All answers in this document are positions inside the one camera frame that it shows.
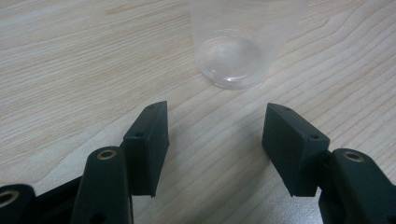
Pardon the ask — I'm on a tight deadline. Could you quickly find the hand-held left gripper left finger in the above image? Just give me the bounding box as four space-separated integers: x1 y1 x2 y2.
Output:
120 100 171 198

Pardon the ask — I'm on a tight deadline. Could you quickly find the clear plastic cup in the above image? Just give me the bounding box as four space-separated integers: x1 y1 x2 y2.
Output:
190 0 303 91

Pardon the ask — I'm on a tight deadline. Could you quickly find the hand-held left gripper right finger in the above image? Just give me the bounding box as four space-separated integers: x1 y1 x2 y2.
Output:
261 102 331 198

